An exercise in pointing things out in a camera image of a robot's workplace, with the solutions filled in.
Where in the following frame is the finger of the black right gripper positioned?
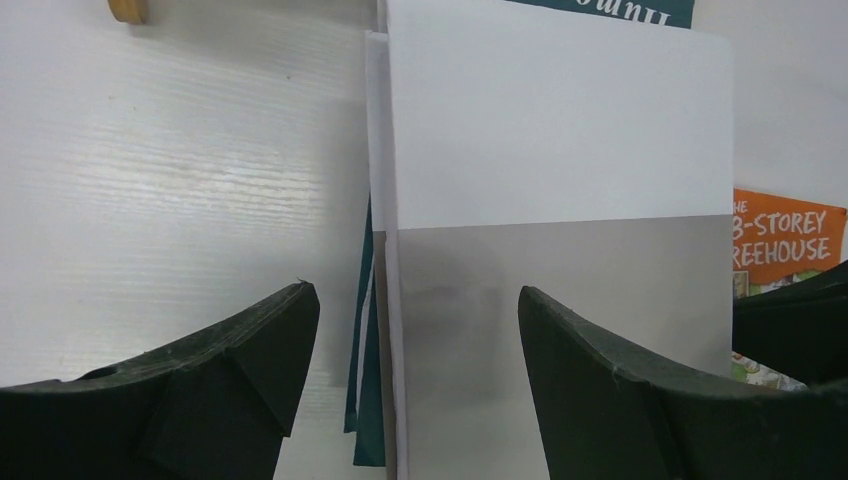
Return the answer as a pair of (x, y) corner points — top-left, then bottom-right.
(732, 262), (847, 386)

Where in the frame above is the large grey white book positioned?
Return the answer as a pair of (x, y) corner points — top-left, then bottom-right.
(364, 0), (735, 480)

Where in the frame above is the wooden book rack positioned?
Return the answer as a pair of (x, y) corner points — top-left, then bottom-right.
(107, 0), (148, 25)

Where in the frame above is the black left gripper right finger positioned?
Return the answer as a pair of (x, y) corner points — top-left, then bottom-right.
(517, 286), (847, 479)

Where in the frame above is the orange Treehouse book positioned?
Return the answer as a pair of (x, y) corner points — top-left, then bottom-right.
(732, 189), (847, 390)

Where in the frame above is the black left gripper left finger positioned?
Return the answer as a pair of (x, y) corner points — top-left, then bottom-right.
(1, 281), (320, 479)

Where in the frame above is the teal book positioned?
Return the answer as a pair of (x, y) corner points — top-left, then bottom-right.
(343, 0), (697, 469)

